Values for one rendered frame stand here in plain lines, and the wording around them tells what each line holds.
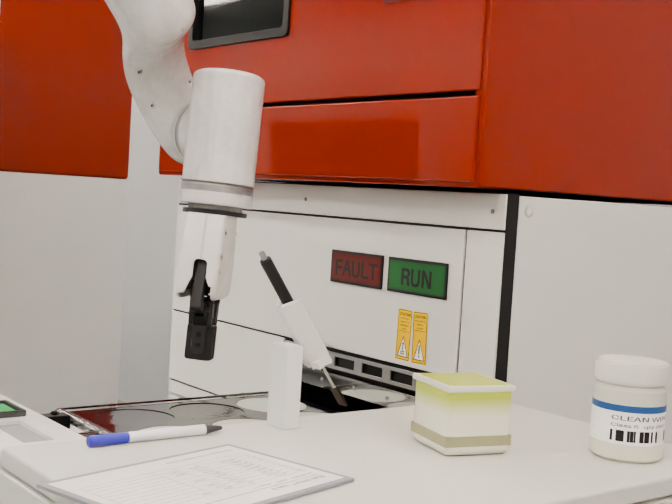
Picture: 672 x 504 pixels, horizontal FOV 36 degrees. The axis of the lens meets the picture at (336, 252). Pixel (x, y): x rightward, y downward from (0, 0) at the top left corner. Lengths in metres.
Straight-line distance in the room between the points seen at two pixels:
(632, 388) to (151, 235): 4.29
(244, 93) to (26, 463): 0.49
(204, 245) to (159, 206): 3.95
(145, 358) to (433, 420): 4.28
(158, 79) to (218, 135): 0.12
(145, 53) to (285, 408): 0.43
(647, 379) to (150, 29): 0.63
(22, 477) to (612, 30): 0.95
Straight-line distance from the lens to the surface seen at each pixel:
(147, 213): 5.23
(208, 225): 1.17
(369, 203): 1.49
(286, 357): 1.05
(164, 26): 1.16
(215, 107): 1.19
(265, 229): 1.70
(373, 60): 1.43
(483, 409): 1.00
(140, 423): 1.36
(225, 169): 1.18
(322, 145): 1.51
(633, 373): 1.03
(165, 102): 1.27
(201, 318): 1.20
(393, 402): 1.44
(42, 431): 1.05
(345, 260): 1.53
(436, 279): 1.38
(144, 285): 5.24
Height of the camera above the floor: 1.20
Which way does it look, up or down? 3 degrees down
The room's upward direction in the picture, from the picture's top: 3 degrees clockwise
